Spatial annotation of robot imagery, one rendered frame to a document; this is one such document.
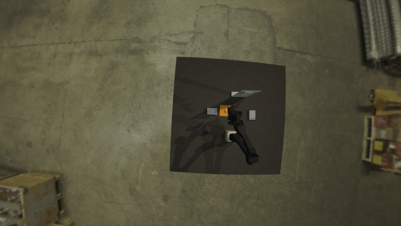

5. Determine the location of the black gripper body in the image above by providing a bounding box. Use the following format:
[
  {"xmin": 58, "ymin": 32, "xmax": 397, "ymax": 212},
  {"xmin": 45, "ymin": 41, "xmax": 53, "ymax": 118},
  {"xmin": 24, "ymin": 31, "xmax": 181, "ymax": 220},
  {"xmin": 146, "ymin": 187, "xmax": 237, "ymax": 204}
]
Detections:
[{"xmin": 228, "ymin": 106, "xmax": 235, "ymax": 125}]

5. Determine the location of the orange flat square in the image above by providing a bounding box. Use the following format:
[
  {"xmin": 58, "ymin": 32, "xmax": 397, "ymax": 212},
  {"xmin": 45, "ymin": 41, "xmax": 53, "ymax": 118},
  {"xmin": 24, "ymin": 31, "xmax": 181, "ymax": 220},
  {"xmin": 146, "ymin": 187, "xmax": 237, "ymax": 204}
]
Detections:
[{"xmin": 219, "ymin": 105, "xmax": 230, "ymax": 116}]

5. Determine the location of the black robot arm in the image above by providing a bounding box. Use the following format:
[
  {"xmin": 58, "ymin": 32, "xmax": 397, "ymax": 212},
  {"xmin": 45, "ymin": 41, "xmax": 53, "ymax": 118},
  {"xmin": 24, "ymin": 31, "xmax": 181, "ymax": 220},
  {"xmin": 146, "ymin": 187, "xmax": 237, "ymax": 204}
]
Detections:
[{"xmin": 229, "ymin": 111, "xmax": 259, "ymax": 165}]

